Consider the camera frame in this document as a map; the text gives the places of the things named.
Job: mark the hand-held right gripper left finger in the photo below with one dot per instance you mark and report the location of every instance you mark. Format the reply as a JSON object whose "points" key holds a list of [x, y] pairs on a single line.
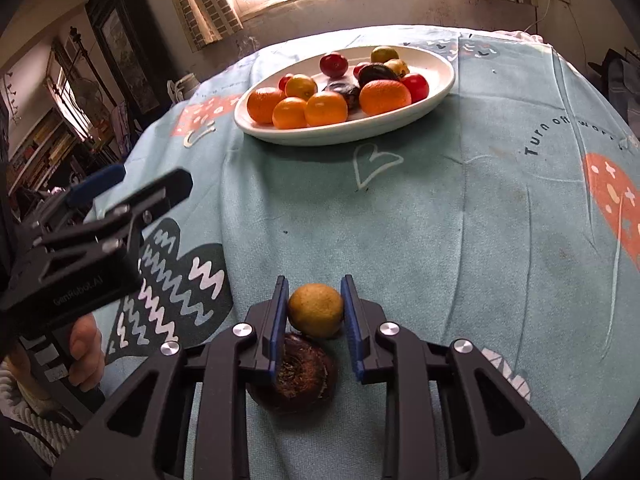
{"points": [[277, 330]]}

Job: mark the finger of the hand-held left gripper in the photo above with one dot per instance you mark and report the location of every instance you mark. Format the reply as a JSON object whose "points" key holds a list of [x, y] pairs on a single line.
{"points": [[97, 181], [150, 197]]}

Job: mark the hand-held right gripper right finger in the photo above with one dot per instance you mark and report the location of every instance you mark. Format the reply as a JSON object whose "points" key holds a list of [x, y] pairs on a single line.
{"points": [[352, 330]]}

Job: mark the yellow-brown spotted fruit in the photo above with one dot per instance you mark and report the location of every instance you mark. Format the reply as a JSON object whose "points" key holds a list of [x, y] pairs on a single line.
{"points": [[315, 307]]}

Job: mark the small red cherry tomato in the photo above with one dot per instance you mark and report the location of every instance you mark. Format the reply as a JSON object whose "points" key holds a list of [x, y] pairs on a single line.
{"points": [[360, 69], [285, 81]]}

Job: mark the white oval plate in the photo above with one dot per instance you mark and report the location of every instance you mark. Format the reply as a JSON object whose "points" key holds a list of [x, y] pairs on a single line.
{"points": [[320, 132]]}

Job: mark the dark brown water chestnut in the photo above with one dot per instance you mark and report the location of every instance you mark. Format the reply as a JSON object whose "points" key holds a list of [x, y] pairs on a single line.
{"points": [[344, 91]]}

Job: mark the large orange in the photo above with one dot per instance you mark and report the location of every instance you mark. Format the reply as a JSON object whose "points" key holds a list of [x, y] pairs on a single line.
{"points": [[385, 97]]}

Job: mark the dark purple fruit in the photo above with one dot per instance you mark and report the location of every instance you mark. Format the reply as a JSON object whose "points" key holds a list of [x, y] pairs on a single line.
{"points": [[377, 73]]}

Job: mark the green tomato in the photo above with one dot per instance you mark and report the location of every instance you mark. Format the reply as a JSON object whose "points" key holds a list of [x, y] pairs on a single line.
{"points": [[384, 53]]}

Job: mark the person's left hand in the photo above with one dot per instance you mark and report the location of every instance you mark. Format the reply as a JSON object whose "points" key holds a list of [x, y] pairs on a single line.
{"points": [[87, 355]]}

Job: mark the cluttered shelf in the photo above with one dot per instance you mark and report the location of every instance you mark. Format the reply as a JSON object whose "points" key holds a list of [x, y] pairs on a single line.
{"points": [[45, 150]]}

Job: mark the standing fan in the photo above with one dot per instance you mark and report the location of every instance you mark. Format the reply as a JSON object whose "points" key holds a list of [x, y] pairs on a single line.
{"points": [[93, 97]]}

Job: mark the printed light blue tablecloth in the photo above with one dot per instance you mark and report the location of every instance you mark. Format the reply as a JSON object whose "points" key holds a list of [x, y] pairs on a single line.
{"points": [[425, 235]]}

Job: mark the dark framed panel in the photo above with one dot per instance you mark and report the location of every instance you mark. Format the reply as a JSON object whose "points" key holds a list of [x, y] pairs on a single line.
{"points": [[120, 50]]}

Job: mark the dark red cherry tomato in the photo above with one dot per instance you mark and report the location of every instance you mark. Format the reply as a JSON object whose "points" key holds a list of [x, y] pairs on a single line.
{"points": [[333, 63]]}

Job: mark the small yellow fruit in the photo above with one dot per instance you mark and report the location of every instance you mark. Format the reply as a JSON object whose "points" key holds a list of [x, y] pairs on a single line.
{"points": [[399, 67]]}

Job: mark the white undercloth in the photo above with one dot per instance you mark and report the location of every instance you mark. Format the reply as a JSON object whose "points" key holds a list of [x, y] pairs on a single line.
{"points": [[525, 36]]}

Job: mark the blue-grey clothes pile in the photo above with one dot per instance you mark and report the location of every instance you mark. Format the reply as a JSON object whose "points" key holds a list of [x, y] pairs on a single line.
{"points": [[625, 80]]}

